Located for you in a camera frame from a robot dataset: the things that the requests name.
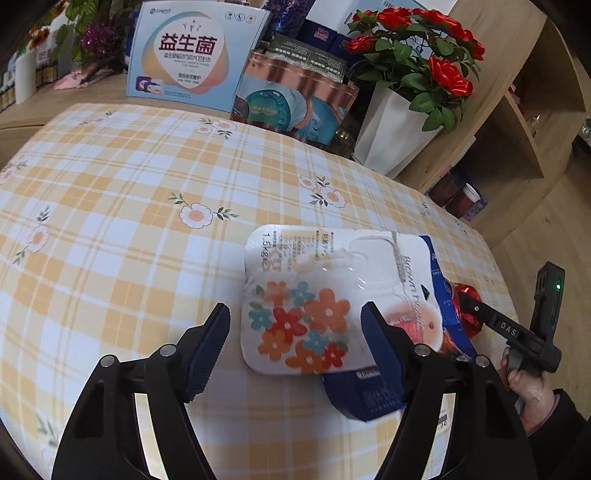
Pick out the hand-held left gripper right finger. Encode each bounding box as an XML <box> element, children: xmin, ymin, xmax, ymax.
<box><xmin>360</xmin><ymin>301</ymin><xmax>539</xmax><ymax>480</ymax></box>

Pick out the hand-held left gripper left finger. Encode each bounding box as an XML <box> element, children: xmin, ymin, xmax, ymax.
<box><xmin>59</xmin><ymin>302</ymin><xmax>232</xmax><ymax>480</ymax></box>

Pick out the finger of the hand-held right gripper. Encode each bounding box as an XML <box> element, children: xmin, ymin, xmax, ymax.
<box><xmin>459</xmin><ymin>295</ymin><xmax>497</xmax><ymax>324</ymax></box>

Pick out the red foil wrapper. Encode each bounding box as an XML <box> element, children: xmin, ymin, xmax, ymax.
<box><xmin>450</xmin><ymin>282</ymin><xmax>483</xmax><ymax>337</ymax></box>

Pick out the blue cardboard box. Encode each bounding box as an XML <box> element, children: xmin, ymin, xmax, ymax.
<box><xmin>323</xmin><ymin>235</ymin><xmax>478</xmax><ymax>421</ymax></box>

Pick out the white floral plastic package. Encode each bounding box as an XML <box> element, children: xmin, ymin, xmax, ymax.
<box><xmin>241</xmin><ymin>224</ymin><xmax>444</xmax><ymax>377</ymax></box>

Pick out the person's right forearm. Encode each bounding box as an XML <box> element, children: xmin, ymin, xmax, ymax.
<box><xmin>519</xmin><ymin>390</ymin><xmax>589</xmax><ymax>480</ymax></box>

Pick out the person's right hand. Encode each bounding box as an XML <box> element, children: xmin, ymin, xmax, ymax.
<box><xmin>499</xmin><ymin>346</ymin><xmax>561</xmax><ymax>428</ymax></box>

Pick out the small blue box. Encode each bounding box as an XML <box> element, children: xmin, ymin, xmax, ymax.
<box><xmin>464</xmin><ymin>194</ymin><xmax>488</xmax><ymax>220</ymax></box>

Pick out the dark drinking glass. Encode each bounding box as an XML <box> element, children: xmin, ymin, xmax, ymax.
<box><xmin>436</xmin><ymin>178</ymin><xmax>462</xmax><ymax>213</ymax></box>

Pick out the red cup with white rim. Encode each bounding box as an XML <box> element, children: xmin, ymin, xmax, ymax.
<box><xmin>459</xmin><ymin>182</ymin><xmax>481</xmax><ymax>217</ymax></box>

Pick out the yellow plaid floral tablecloth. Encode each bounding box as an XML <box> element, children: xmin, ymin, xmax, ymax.
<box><xmin>0</xmin><ymin>102</ymin><xmax>522</xmax><ymax>480</ymax></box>

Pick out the white faceted vase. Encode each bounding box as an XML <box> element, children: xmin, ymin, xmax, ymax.
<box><xmin>353</xmin><ymin>85</ymin><xmax>444</xmax><ymax>181</ymax></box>

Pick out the red rose bouquet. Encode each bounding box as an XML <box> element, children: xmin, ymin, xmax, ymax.
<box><xmin>344</xmin><ymin>7</ymin><xmax>485</xmax><ymax>134</ymax></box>

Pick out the wooden shelf unit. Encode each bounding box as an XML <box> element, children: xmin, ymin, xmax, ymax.
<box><xmin>392</xmin><ymin>0</ymin><xmax>591</xmax><ymax>259</ymax></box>

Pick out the copper striped package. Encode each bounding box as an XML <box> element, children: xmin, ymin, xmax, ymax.
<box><xmin>231</xmin><ymin>51</ymin><xmax>360</xmax><ymax>151</ymax></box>

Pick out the light blue printed box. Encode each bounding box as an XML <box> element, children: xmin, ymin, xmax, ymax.
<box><xmin>126</xmin><ymin>0</ymin><xmax>272</xmax><ymax>114</ymax></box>

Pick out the wooden cabinet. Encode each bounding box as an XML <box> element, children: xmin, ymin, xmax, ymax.
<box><xmin>0</xmin><ymin>69</ymin><xmax>241</xmax><ymax>134</ymax></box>

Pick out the pink cloth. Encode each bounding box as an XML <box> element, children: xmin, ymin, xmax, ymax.
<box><xmin>53</xmin><ymin>69</ymin><xmax>109</xmax><ymax>90</ymax></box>

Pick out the dark green box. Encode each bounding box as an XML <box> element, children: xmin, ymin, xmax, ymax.
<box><xmin>268</xmin><ymin>34</ymin><xmax>345</xmax><ymax>86</ymax></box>

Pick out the white blue carton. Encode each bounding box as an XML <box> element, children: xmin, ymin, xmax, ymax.
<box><xmin>127</xmin><ymin>9</ymin><xmax>141</xmax><ymax>75</ymax></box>

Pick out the navy box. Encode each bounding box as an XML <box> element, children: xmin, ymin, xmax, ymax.
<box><xmin>298</xmin><ymin>16</ymin><xmax>340</xmax><ymax>43</ymax></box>

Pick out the purple artificial flower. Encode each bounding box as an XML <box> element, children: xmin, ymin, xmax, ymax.
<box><xmin>76</xmin><ymin>23</ymin><xmax>123</xmax><ymax>61</ymax></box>

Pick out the row of small brown bottles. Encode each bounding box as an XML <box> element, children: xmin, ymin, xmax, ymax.
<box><xmin>0</xmin><ymin>69</ymin><xmax>17</xmax><ymax>114</ymax></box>

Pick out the white ribbed vase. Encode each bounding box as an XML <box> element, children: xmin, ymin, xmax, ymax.
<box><xmin>14</xmin><ymin>48</ymin><xmax>38</xmax><ymax>104</ymax></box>

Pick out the white printed box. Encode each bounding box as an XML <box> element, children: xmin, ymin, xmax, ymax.
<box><xmin>34</xmin><ymin>34</ymin><xmax>61</xmax><ymax>88</ymax></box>

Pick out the dark blue patterned box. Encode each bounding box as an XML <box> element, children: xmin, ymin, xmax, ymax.
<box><xmin>261</xmin><ymin>0</ymin><xmax>315</xmax><ymax>28</ymax></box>

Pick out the pink blossom arrangement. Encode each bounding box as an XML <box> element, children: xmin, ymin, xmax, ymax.
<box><xmin>60</xmin><ymin>0</ymin><xmax>139</xmax><ymax>28</ymax></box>

